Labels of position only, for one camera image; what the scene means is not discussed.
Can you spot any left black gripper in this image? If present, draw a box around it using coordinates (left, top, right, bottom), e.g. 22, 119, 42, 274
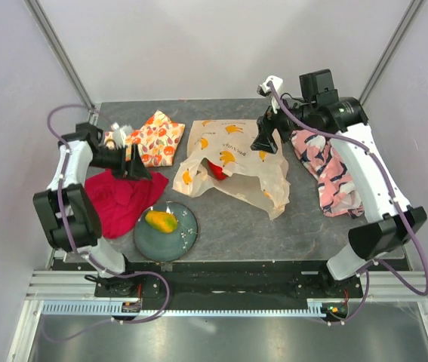
88, 144, 152, 182

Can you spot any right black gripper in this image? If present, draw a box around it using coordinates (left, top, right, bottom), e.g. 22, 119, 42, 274
251, 90, 316, 155

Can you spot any banana print plastic bag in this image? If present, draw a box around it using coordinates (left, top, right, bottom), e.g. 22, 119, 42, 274
172, 119, 290, 219

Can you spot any red fake bell pepper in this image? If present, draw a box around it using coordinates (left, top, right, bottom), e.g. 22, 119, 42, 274
207, 160, 229, 181

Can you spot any orange green fake mango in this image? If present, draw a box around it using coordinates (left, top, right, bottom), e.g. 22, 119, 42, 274
145, 210, 178, 234

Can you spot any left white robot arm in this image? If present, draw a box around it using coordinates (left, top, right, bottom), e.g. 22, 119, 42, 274
32, 123, 152, 296

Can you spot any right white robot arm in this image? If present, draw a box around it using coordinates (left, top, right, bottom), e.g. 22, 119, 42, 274
251, 69, 427, 297

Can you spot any orange floral cloth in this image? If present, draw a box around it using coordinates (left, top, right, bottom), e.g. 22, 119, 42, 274
103, 109, 186, 167

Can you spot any magenta red cloth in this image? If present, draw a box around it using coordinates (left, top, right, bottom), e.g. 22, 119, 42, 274
85, 170, 168, 239

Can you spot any teal ceramic plate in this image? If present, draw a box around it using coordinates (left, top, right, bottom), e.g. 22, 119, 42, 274
134, 201, 199, 262

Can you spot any pink patterned cloth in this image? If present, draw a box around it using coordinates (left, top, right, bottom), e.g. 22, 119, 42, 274
291, 130, 364, 218

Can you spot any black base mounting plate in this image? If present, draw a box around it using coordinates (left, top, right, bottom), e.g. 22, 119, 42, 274
85, 260, 362, 304

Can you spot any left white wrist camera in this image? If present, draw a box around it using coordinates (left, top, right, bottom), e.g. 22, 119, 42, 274
103, 123, 133, 149

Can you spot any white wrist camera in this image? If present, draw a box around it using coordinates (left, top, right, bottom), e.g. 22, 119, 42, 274
103, 123, 133, 149
257, 75, 284, 97

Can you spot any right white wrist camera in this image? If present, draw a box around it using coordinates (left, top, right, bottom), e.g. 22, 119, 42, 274
257, 75, 284, 97

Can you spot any slotted cable duct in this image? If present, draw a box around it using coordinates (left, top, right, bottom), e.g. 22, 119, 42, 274
42, 300, 328, 318

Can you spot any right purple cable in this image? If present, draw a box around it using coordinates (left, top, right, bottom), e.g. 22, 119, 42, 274
268, 81, 428, 327

